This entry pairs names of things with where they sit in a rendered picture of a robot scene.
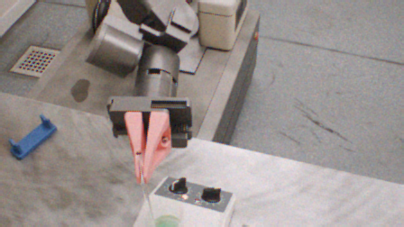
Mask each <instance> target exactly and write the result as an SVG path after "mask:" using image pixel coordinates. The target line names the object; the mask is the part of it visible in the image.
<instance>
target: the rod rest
mask: <svg viewBox="0 0 404 227"><path fill-rule="evenodd" d="M40 117H41V120H42V123H41V124H40V125H38V126H37V128H35V129H34V130H32V132H30V133H28V134H27V136H25V137H24V138H22V139H21V140H20V141H19V142H17V143H15V142H14V141H13V140H12V139H10V140H9V142H10V144H11V145H12V148H11V149H10V151H11V153H12V154H13V155H15V157H16V158H18V159H19V160H21V159H23V158H25V157H26V156H28V154H29V153H31V152H32V151H33V150H34V149H35V148H37V147H38V146H39V145H40V144H41V143H42V142H44V141H46V139H47V138H49V137H50V136H51V135H52V134H53V133H54V132H55V131H56V130H57V126H55V124H53V123H51V120H50V118H48V119H46V117H45V116H44V115H43V114H42V113H41V115H40Z"/></svg>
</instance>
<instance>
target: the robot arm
mask: <svg viewBox="0 0 404 227"><path fill-rule="evenodd" d="M115 1H116V2H117V3H118V4H119V6H120V8H121V9H122V12H123V14H124V15H125V18H127V20H129V22H127V21H126V20H123V19H121V18H118V17H117V16H113V15H112V14H108V15H107V16H106V17H105V19H104V20H103V21H102V22H101V25H99V27H98V29H97V30H96V34H95V36H94V38H93V40H92V42H90V45H89V49H88V51H87V55H86V57H85V62H86V63H90V64H91V65H94V66H96V67H99V68H100V69H103V70H104V71H108V72H109V73H112V74H113V75H117V76H118V77H121V78H122V79H125V78H126V77H127V75H129V74H130V75H132V73H133V71H134V70H135V69H136V66H137V65H138V70H137V74H136V79H135V84H134V87H133V96H132V97H130V96H110V97H109V98H108V100H107V106H106V108H107V112H108V114H109V115H110V121H111V122H112V125H113V126H112V132H113V135H114V137H115V138H118V135H129V142H130V145H131V149H132V154H133V158H134V165H135V173H136V182H137V183H138V184H141V174H140V171H139V169H138V162H137V158H136V153H135V152H136V151H140V152H141V153H142V162H143V166H144V171H143V176H142V177H143V181H144V184H148V182H149V180H150V178H151V177H152V174H153V173H154V170H155V169H156V168H157V167H158V165H160V164H161V163H162V161H163V160H164V159H165V158H166V157H167V156H168V155H169V154H170V152H171V148H176V149H185V148H187V147H188V141H190V140H191V139H192V131H193V130H192V101H191V99H189V98H187V97H176V96H177V90H178V83H179V66H180V58H179V55H178V54H179V52H180V51H181V50H183V48H184V47H186V45H188V43H189V40H190V38H191V37H192V36H193V35H194V34H195V33H196V32H197V30H198V28H199V21H198V18H197V15H196V14H195V12H194V11H193V10H192V8H191V7H190V5H188V4H187V2H186V1H185V0H115ZM138 62H139V64H138Z"/></svg>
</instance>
